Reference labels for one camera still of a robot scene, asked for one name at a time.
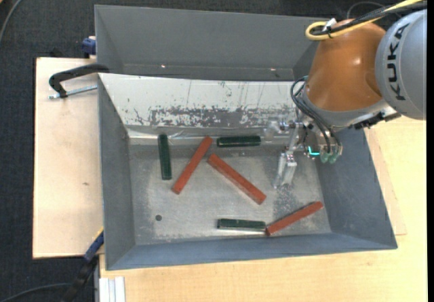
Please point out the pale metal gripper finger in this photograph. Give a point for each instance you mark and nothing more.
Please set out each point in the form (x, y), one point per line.
(280, 171)
(290, 171)

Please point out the red-brown flat block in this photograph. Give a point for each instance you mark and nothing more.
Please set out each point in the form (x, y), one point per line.
(294, 218)
(192, 165)
(236, 179)

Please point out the dark green flat block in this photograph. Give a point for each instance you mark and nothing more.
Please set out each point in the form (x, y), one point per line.
(239, 141)
(165, 158)
(241, 224)

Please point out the grey metal bin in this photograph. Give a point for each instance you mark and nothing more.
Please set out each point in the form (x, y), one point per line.
(210, 39)

